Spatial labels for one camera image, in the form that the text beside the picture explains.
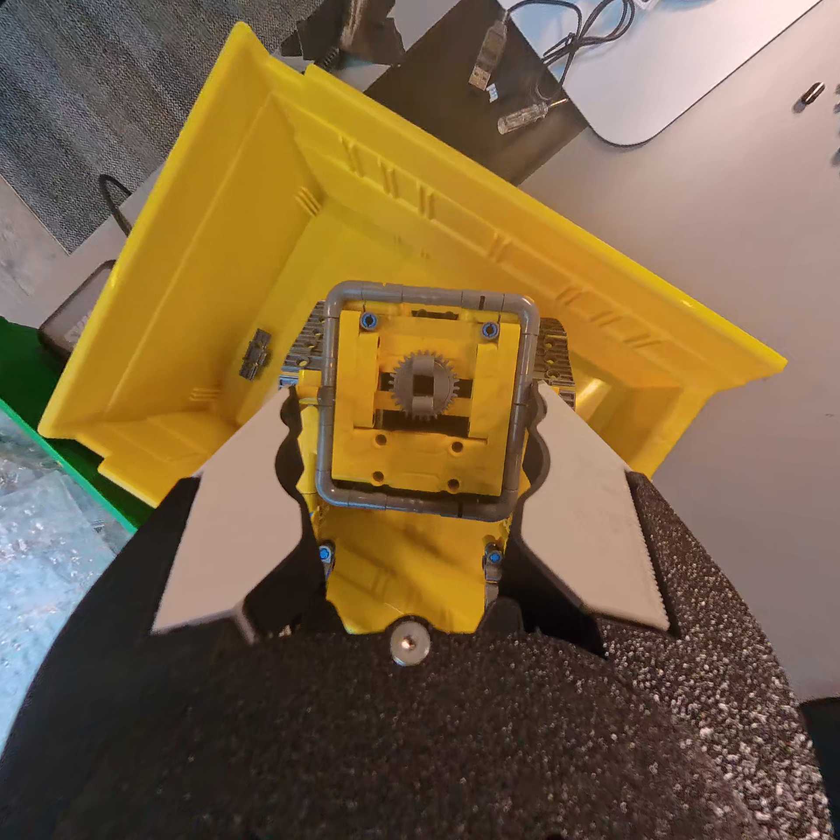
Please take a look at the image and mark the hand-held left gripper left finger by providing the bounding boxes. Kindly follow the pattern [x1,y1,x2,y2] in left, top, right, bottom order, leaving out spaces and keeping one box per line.
[151,387,309,644]

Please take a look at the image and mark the grey desk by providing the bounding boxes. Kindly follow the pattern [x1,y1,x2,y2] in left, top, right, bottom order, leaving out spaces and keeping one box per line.
[518,0,840,703]

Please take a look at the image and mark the small dark brick piece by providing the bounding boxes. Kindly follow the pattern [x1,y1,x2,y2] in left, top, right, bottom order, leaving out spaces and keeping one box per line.
[239,328,273,382]

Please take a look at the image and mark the clear handle screwdriver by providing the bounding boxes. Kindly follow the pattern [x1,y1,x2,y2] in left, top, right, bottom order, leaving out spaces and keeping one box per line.
[497,97,570,135]

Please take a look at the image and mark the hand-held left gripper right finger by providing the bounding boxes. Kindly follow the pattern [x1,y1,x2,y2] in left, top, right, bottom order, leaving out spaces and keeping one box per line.
[518,384,672,632]

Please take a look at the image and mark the white rounded base plate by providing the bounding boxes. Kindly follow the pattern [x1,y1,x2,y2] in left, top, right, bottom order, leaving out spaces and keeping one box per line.
[554,0,824,147]

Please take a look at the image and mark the yellow plastic bin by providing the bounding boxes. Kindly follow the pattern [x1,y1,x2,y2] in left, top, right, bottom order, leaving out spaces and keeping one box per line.
[37,21,788,509]

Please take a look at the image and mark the black cable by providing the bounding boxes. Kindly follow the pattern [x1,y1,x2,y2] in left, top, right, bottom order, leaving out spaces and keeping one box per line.
[468,0,637,94]

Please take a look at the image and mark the clear plastic bags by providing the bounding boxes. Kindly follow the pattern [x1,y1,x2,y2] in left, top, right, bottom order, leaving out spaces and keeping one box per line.
[0,407,132,756]

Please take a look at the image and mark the yellow tracked brick vehicle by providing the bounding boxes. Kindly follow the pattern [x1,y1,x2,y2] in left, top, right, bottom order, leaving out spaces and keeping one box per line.
[279,281,578,635]

